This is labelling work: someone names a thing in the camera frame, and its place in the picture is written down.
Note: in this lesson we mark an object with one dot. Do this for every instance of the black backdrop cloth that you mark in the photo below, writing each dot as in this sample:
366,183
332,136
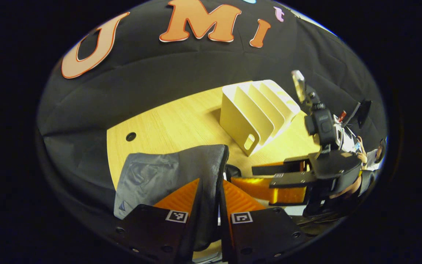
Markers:
159,73

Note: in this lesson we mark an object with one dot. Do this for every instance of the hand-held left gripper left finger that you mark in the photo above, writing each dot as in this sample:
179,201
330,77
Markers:
191,238

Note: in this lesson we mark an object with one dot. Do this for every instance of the black monitor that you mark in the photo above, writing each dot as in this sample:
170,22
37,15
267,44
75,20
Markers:
359,112

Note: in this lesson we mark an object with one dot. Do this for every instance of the grey schoolbag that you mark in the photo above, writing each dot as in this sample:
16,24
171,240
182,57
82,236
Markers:
148,179

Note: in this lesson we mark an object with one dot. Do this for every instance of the white bookshelf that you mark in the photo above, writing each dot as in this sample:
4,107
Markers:
238,121

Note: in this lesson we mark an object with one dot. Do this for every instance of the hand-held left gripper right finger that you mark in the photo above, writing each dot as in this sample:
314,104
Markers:
225,234

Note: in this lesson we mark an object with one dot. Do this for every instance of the white background table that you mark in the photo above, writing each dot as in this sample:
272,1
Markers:
348,141

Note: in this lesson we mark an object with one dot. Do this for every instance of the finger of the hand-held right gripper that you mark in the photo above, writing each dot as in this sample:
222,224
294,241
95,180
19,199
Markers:
269,170
288,179

